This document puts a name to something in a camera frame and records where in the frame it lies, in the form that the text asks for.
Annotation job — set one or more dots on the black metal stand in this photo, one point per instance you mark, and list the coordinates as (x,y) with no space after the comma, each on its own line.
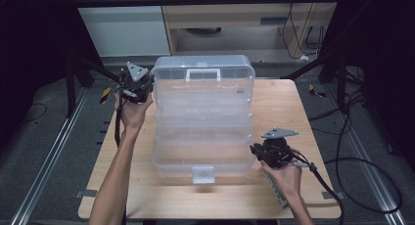
(341,88)
(70,88)

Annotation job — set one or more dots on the black horizontal frame bar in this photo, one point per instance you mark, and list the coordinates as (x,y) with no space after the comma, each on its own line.
(195,1)

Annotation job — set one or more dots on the white cabinet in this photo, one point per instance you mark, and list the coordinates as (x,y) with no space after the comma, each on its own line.
(124,32)

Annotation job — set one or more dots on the black curtain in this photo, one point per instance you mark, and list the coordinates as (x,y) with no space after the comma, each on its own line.
(385,55)
(32,39)

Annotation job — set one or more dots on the yellow black tape strip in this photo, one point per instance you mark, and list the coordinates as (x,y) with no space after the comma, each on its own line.
(105,95)
(314,91)

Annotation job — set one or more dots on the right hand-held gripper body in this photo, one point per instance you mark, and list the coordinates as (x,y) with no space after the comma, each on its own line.
(277,151)

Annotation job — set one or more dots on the dark round table grommet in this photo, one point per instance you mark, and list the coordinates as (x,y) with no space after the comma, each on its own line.
(240,91)

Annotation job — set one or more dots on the grey tape piece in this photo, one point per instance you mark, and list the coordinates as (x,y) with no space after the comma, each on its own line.
(86,193)
(340,195)

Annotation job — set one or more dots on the aluminium floor rail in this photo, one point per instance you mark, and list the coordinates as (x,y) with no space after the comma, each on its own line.
(49,163)
(360,150)

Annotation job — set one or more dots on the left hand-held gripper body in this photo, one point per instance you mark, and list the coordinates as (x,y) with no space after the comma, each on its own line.
(135,88)

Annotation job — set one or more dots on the green white medicine box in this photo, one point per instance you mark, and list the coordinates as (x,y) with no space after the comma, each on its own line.
(277,195)

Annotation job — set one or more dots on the person's right hand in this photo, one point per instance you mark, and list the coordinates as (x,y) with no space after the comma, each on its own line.
(287,181)

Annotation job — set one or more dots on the light wooden desk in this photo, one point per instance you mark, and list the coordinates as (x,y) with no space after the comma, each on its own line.
(228,13)

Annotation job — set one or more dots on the clear plastic storage box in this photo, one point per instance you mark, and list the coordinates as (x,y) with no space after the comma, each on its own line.
(202,130)

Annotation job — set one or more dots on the person's left hand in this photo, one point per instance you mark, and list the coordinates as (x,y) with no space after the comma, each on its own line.
(132,115)

